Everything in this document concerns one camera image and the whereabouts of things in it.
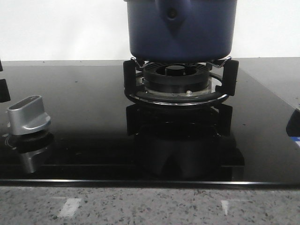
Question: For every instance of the blue cooking pot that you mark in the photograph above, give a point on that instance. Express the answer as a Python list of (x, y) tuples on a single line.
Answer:
[(180, 31)]

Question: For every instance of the right black gas burner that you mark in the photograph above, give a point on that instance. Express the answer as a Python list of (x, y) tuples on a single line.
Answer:
[(176, 78)]

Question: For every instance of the black glass gas cooktop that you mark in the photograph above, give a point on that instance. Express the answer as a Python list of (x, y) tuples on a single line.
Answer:
[(97, 137)]

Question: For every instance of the right black pan support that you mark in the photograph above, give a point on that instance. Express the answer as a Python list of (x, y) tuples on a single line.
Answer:
[(222, 85)]

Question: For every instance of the black pan support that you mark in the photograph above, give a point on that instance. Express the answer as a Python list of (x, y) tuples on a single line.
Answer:
[(222, 85), (4, 92)]

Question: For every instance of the silver right stove knob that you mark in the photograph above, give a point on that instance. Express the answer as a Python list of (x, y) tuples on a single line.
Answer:
[(28, 116)]

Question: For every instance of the left black pan support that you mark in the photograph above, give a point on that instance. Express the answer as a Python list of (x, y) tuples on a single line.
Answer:
[(4, 92)]

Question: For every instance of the blue white sticker label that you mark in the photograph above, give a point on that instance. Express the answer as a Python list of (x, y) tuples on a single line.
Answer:
[(296, 140)]

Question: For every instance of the silver wire pot trivet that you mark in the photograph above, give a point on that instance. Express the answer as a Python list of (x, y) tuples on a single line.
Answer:
[(140, 64)]

